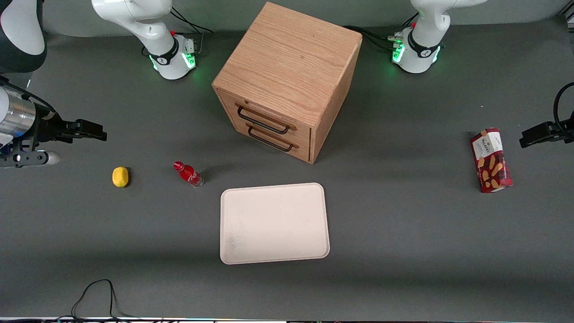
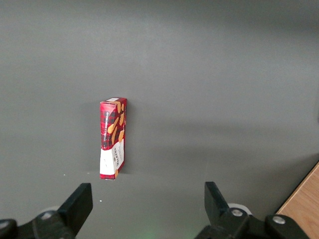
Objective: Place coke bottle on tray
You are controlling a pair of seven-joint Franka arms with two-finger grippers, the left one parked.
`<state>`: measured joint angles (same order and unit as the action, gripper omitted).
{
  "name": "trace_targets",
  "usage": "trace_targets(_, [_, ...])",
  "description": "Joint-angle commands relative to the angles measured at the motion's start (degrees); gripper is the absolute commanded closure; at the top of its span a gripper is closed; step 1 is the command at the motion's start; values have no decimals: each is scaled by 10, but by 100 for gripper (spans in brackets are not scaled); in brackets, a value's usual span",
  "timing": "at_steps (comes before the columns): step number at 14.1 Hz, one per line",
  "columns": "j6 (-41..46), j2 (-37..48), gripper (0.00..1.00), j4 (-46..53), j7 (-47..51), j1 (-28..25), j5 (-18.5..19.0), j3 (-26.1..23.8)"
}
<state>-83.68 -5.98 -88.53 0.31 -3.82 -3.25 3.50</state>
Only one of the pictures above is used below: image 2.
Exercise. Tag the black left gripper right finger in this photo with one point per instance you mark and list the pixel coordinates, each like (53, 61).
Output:
(215, 206)

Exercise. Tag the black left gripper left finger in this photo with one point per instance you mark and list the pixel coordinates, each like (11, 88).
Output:
(74, 206)

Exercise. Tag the red tartan shortbread box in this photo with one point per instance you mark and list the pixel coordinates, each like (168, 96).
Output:
(111, 139)

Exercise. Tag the wooden two-drawer cabinet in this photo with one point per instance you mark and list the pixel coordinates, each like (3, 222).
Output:
(305, 209)

